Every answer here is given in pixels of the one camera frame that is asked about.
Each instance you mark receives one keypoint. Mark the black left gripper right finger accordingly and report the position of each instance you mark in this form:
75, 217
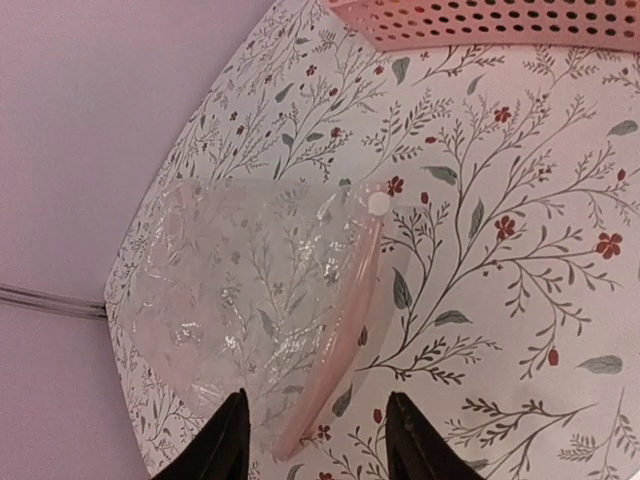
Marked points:
415, 450

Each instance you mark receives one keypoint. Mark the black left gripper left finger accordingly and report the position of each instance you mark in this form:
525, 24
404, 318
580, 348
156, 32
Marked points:
220, 451

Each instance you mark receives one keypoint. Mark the clear zip top bag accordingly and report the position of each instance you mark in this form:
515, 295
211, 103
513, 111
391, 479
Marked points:
262, 286

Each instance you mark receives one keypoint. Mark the floral patterned table mat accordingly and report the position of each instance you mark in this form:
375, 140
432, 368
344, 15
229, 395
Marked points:
506, 303

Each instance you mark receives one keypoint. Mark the pink perforated plastic basket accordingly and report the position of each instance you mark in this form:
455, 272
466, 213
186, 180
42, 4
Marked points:
396, 25

